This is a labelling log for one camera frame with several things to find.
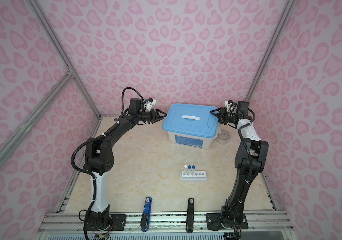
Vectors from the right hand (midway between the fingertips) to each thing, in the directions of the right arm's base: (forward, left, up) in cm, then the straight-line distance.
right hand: (214, 111), depth 91 cm
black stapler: (-54, +15, -20) cm, 60 cm away
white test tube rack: (-33, +10, -18) cm, 39 cm away
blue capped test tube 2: (-32, +13, -16) cm, 38 cm away
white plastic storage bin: (-12, +13, -13) cm, 23 cm away
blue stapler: (-52, +37, -21) cm, 67 cm away
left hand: (-3, +29, +1) cm, 29 cm away
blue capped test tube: (-32, +16, -15) cm, 39 cm away
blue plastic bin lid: (-3, +13, -4) cm, 14 cm away
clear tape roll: (-2, -10, -23) cm, 25 cm away
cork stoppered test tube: (-33, +18, -7) cm, 38 cm away
